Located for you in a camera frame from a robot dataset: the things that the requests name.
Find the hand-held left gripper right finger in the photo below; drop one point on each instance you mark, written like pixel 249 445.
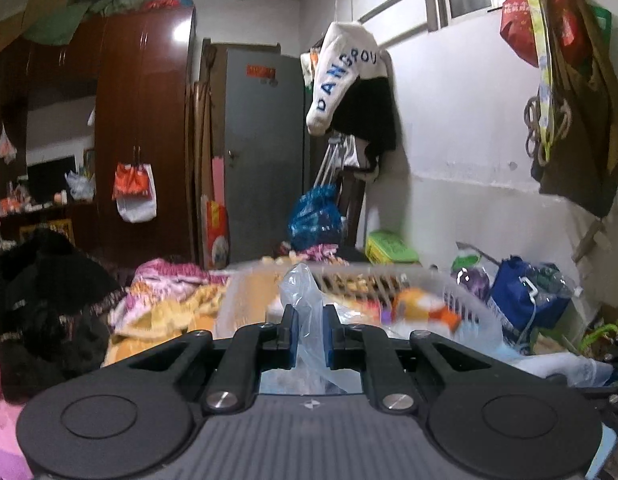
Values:
pixel 329 340

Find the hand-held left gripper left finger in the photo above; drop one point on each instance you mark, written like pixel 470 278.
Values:
pixel 293 340

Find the clear plastic bag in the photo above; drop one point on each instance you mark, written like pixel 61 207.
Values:
pixel 309 300

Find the white plastic basket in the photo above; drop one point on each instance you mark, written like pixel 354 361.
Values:
pixel 249 300

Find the orange snack packet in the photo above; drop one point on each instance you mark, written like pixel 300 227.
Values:
pixel 421 307

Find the green box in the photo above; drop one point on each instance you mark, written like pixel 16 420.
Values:
pixel 391 247

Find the blue plastic bag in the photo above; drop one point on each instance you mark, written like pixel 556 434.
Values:
pixel 316 217

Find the red and yellow packet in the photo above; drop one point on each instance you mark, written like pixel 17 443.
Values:
pixel 218 235

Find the pink floral blanket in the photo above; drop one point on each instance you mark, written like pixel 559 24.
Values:
pixel 164 290

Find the metal crutches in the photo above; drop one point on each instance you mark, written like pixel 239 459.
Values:
pixel 331 165

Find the grey metal door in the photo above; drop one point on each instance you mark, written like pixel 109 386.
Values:
pixel 264 150

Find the blue shopping bag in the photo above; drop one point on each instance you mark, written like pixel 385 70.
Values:
pixel 519 295

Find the leaning wooden boards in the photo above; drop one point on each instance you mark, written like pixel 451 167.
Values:
pixel 201 160

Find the orange and white plastic bag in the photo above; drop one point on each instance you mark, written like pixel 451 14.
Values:
pixel 134 190

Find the clear plastic bottle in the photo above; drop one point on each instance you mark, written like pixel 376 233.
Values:
pixel 559 282

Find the pile of dark clothes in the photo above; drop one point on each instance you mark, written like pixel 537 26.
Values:
pixel 44 300

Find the white and black hanging jacket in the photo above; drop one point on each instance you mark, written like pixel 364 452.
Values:
pixel 349 85

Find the white crumpled plastic bag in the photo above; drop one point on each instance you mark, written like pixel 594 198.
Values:
pixel 80 186

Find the brown wooden wardrobe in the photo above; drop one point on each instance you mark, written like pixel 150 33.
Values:
pixel 139 110

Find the black television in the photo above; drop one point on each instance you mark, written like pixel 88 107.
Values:
pixel 49 177

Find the pink bed sheet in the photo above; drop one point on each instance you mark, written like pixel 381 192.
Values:
pixel 1 430

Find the olive hanging tote bag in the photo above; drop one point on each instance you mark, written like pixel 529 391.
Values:
pixel 579 150

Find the small hanging plastic bag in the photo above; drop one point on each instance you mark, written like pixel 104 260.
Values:
pixel 6 146

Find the red hanging bag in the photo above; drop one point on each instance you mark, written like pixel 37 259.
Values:
pixel 520 30

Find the green cloth on wardrobe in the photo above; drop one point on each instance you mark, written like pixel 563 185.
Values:
pixel 54 22

